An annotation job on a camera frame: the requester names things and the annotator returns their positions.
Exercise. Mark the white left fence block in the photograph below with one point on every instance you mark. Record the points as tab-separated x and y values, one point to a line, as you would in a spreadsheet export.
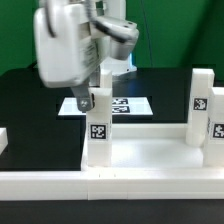
3	139

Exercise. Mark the white desk top tray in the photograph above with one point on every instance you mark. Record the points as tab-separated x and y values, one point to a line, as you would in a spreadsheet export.
153	147

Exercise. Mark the white front fence bar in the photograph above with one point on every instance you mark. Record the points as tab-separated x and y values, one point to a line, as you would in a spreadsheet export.
112	185

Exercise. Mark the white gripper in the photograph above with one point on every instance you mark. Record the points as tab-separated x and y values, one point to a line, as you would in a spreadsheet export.
68	59

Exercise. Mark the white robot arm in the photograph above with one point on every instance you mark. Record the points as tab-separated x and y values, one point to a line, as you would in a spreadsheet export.
122	34

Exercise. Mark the fiducial marker sheet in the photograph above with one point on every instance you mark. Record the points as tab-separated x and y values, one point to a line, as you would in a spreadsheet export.
134	106

